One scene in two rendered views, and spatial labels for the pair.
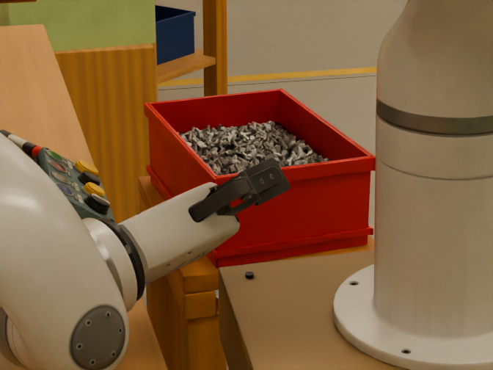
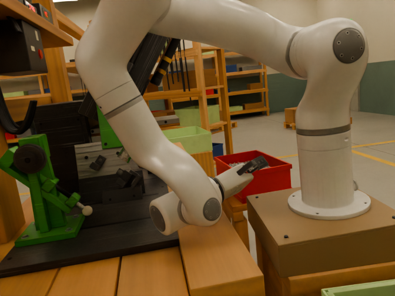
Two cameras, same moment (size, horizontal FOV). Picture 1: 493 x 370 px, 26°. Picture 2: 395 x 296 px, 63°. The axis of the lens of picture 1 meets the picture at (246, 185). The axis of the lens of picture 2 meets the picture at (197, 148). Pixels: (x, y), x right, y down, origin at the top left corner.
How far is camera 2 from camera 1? 13 cm
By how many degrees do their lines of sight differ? 12
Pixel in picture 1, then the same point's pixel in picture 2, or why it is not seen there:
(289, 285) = (271, 199)
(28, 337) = (189, 209)
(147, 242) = (224, 182)
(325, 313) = (285, 205)
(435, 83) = (317, 117)
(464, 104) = (328, 124)
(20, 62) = not seen: hidden behind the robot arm
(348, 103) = not seen: hidden behind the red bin
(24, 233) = (186, 173)
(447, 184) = (325, 152)
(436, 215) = (322, 164)
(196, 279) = (236, 207)
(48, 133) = not seen: hidden behind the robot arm
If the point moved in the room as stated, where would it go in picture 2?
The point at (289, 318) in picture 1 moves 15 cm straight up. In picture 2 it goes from (273, 208) to (269, 150)
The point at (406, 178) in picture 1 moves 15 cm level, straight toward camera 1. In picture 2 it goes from (310, 152) to (317, 172)
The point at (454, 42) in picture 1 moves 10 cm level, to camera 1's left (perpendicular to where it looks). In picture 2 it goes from (322, 102) to (274, 107)
